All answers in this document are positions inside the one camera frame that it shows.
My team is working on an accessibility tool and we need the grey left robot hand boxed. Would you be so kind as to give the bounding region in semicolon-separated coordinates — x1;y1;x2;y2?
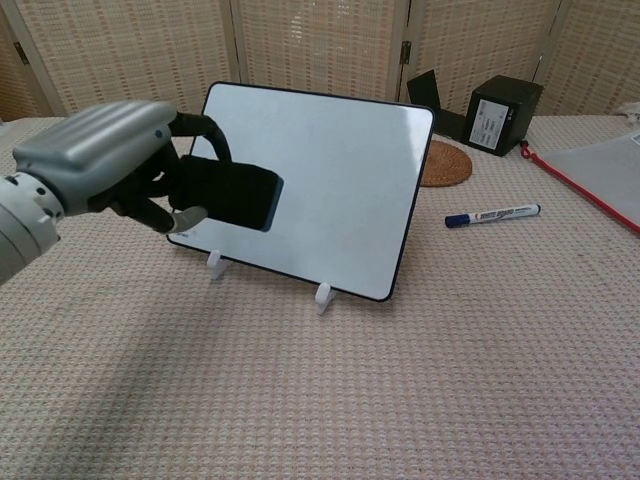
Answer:
11;101;233;235

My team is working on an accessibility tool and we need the black and blue eraser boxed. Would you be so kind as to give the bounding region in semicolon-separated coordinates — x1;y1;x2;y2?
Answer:
168;155;285;233

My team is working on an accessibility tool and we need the small white whiteboard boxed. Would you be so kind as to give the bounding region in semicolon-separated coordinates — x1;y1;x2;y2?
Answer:
166;81;435;303

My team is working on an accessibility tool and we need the blue whiteboard marker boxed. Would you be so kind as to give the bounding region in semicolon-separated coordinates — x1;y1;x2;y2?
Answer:
444;201;544;231

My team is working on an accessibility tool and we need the woven folding screen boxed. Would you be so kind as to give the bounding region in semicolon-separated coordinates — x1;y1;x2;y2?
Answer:
0;0;640;123

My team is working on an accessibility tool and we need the white plastic board stand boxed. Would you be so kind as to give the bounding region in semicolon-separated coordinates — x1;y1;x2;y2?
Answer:
206;249;336;316

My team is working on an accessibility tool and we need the beige checked tablecloth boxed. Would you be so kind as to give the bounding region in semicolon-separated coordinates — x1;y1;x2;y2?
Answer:
0;113;640;480

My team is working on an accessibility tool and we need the black folded card stand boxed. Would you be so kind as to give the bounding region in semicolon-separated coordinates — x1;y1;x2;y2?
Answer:
406;69;469;139

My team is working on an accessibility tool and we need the round woven rattan coaster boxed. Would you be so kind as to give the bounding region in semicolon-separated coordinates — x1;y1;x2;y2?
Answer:
419;139;474;189

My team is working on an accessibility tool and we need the black cube box with label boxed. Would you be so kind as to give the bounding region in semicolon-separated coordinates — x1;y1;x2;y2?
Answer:
460;74;545;158

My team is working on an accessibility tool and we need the translucent zipper pouch red trim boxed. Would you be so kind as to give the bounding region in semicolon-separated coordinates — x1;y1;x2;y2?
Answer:
519;128;640;233

